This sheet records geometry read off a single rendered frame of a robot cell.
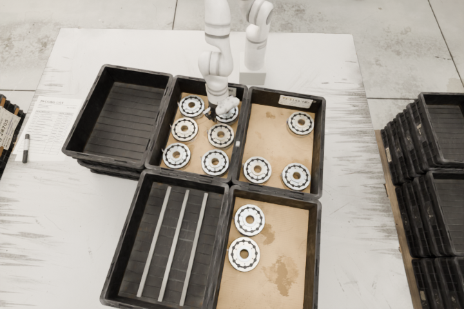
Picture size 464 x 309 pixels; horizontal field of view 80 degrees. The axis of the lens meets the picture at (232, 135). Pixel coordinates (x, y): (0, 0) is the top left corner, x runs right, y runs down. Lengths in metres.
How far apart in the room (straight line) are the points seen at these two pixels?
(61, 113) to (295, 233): 1.15
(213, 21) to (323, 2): 2.32
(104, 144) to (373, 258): 1.11
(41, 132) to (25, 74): 1.38
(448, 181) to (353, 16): 1.72
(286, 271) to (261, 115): 0.58
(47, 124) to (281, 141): 1.05
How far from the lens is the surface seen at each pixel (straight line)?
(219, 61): 0.82
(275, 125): 1.13
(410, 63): 2.82
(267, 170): 1.02
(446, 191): 1.88
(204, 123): 1.13
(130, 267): 1.04
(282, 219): 1.02
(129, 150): 1.14
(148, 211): 1.05
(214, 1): 0.78
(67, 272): 1.27
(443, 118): 1.93
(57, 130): 1.47
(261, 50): 1.23
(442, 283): 1.76
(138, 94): 1.26
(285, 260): 1.01
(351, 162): 1.30
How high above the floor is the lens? 1.82
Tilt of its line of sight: 64 degrees down
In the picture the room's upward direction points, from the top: 1 degrees clockwise
